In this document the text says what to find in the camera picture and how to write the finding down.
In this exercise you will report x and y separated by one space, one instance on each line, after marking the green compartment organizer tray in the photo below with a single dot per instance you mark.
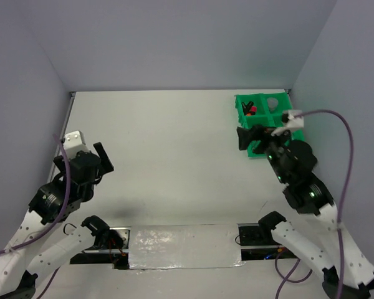
264 116

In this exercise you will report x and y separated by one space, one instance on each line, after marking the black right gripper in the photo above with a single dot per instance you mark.
245 134

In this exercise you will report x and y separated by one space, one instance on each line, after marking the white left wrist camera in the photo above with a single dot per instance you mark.
74 142

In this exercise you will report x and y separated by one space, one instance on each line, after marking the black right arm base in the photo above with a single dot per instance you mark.
254 244

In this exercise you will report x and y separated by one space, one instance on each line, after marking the pink cap black highlighter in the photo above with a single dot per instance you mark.
253 109

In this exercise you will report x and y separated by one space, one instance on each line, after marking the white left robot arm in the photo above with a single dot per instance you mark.
23 264

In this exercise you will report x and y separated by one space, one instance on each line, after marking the left aluminium table rail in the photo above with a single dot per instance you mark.
53 120

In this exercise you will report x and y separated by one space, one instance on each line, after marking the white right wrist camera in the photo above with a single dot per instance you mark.
292 120

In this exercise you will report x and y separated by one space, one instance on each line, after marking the blue cap black highlighter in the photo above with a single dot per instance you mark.
246 106

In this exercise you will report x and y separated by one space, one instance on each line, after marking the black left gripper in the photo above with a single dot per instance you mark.
106 166

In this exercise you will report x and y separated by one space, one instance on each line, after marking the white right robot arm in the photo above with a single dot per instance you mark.
343 269

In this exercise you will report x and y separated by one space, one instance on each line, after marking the silver tape sheet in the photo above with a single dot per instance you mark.
166 247

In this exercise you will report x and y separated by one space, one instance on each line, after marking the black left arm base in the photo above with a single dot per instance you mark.
115 252

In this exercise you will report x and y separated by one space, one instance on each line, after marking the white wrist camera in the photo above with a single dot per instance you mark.
74 142
292 120

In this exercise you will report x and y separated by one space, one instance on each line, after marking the clear jar of pins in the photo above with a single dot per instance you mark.
273 104

